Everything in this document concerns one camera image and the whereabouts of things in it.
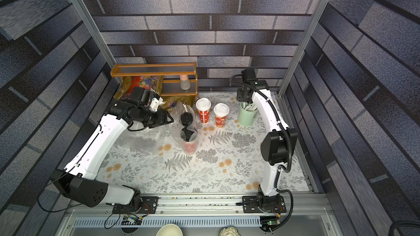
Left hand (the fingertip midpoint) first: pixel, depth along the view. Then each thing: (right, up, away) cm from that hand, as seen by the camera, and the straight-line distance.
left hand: (169, 119), depth 74 cm
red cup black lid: (+6, 0, +10) cm, 12 cm away
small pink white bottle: (+3, +21, +26) cm, 34 cm away
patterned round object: (+27, -47, -7) cm, 54 cm away
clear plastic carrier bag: (+5, -5, +7) cm, 10 cm away
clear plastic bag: (-21, -15, +23) cm, 35 cm away
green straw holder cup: (+40, -1, +23) cm, 46 cm away
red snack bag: (-17, +21, +26) cm, 38 cm away
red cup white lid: (+15, +7, +17) cm, 24 cm away
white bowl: (+2, -45, -7) cm, 46 cm away
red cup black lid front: (+9, -8, 0) cm, 12 cm away
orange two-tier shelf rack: (-8, +19, +33) cm, 38 cm away
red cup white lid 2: (+25, +4, +15) cm, 29 cm away
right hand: (+38, +12, +15) cm, 42 cm away
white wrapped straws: (+43, +6, +21) cm, 48 cm away
